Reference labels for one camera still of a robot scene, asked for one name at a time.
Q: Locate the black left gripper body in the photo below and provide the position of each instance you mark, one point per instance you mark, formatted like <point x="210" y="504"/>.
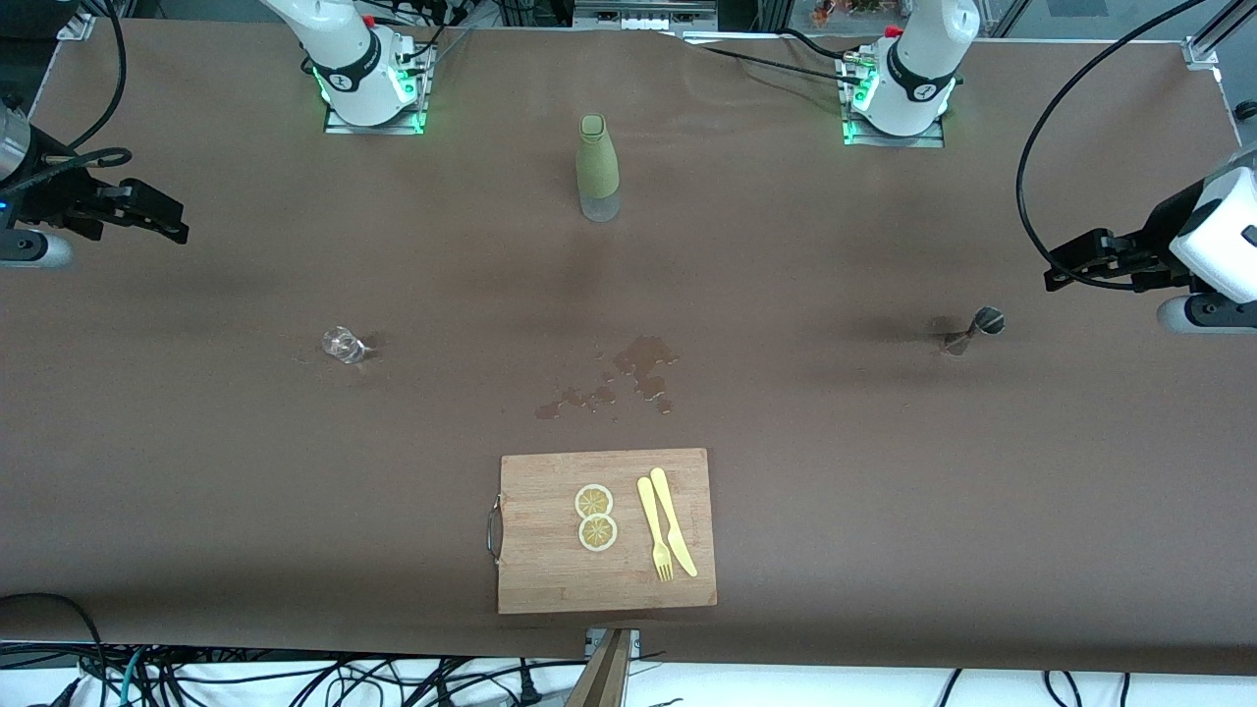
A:
<point x="1153" y="243"/>

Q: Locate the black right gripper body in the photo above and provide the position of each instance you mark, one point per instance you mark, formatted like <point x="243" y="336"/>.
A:
<point x="54" y="200"/>

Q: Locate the steel double-cone jigger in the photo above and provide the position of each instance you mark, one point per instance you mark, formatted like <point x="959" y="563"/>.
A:
<point x="985" y="321"/>

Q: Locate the clear glass measuring cup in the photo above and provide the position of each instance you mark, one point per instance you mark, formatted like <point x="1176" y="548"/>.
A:
<point x="344" y="345"/>

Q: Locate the green sleeved glass bottle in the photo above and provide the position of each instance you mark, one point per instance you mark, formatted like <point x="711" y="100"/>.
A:
<point x="597" y="162"/>

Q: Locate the yellow plastic knife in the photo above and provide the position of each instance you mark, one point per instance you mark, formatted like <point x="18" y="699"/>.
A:
<point x="670" y="516"/>

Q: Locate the yellow plastic fork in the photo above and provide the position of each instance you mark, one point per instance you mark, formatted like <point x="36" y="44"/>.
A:
<point x="650" y="520"/>

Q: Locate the lemon slice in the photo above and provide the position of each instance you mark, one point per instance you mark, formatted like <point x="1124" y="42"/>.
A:
<point x="597" y="533"/>
<point x="593" y="501"/>

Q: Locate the wooden cutting board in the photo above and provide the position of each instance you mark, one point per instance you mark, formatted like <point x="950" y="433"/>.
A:
<point x="550" y="579"/>

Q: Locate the metal table corner bracket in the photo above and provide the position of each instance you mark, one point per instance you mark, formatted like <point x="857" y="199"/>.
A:
<point x="1203" y="51"/>
<point x="77" y="26"/>

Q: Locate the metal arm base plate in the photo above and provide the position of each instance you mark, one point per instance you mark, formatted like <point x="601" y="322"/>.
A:
<point x="884" y="140"/>
<point x="339" y="127"/>

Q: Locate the metal table edge bracket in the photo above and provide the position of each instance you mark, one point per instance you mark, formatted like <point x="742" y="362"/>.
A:
<point x="633" y="643"/>

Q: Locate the wooden post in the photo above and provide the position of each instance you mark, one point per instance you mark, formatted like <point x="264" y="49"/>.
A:
<point x="604" y="678"/>

